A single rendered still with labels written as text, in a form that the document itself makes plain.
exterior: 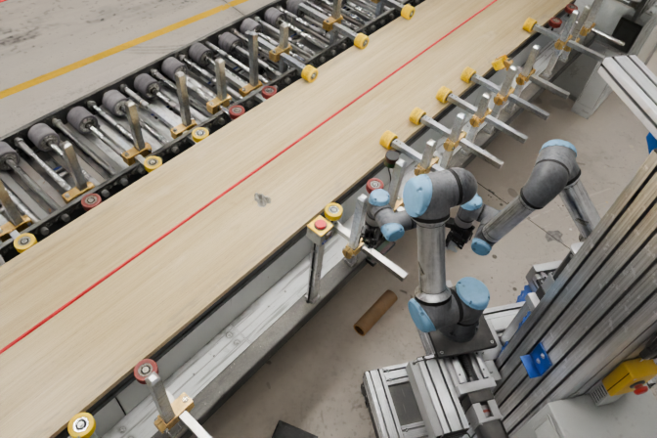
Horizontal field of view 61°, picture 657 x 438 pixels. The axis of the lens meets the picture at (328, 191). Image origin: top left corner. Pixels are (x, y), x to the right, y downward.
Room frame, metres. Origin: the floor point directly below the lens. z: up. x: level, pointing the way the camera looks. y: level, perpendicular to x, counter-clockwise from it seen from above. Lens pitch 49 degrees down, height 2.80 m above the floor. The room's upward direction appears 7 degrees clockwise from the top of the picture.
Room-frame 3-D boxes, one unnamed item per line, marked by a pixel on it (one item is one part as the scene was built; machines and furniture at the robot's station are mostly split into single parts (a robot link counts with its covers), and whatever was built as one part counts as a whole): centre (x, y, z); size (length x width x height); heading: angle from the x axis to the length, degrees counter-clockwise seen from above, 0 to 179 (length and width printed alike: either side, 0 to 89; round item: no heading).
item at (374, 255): (1.43, -0.19, 0.80); 0.43 x 0.03 x 0.04; 54
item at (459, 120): (2.03, -0.58, 0.89); 0.03 x 0.03 x 0.48; 54
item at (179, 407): (0.62, 0.43, 0.82); 0.13 x 0.06 x 0.05; 144
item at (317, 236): (1.20, 0.01, 1.18); 0.07 x 0.07 x 0.08; 54
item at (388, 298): (1.55, -0.35, 0.04); 0.30 x 0.08 x 0.08; 144
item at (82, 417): (0.52, 0.69, 0.85); 0.08 x 0.08 x 0.11
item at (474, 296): (0.98, -0.51, 1.21); 0.13 x 0.12 x 0.14; 116
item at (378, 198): (1.34, -0.19, 1.22); 0.09 x 0.08 x 0.11; 26
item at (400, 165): (1.62, -0.28, 0.94); 0.03 x 0.03 x 0.48; 54
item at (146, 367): (0.73, 0.55, 0.85); 0.08 x 0.08 x 0.11
